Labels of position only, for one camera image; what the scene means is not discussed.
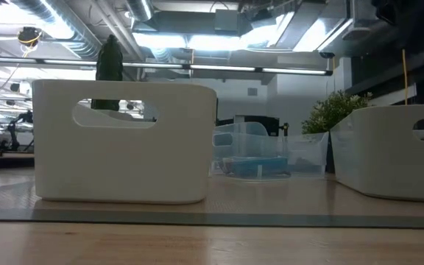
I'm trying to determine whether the long LED light bar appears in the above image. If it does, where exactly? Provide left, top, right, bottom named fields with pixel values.
left=0, top=56, right=333, bottom=77

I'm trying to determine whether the small silver ventilation duct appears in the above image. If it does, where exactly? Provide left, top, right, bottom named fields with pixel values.
left=125, top=0, right=154, bottom=22

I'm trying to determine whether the white wall board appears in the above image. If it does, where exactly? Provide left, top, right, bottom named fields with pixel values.
left=368, top=83, right=418, bottom=107

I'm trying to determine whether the clear plastic bin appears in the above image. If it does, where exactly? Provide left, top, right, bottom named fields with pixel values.
left=211, top=121, right=330, bottom=181

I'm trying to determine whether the large silver ventilation duct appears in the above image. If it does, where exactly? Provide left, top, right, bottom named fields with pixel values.
left=9, top=0, right=105, bottom=60

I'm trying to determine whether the yellow black cord reel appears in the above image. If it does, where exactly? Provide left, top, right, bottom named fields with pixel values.
left=16, top=26, right=43, bottom=49

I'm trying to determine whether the leafy plant in black pot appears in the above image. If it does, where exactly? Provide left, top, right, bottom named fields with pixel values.
left=301, top=90, right=374, bottom=174

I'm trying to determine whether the grey tape strip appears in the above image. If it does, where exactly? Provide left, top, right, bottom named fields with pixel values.
left=0, top=208, right=424, bottom=230

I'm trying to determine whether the blue granola bar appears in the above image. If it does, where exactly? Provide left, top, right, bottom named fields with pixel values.
left=221, top=156, right=290, bottom=178

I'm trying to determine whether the white plastic handled bin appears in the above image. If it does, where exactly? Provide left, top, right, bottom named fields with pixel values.
left=31, top=79, right=218, bottom=205
left=329, top=104, right=424, bottom=204

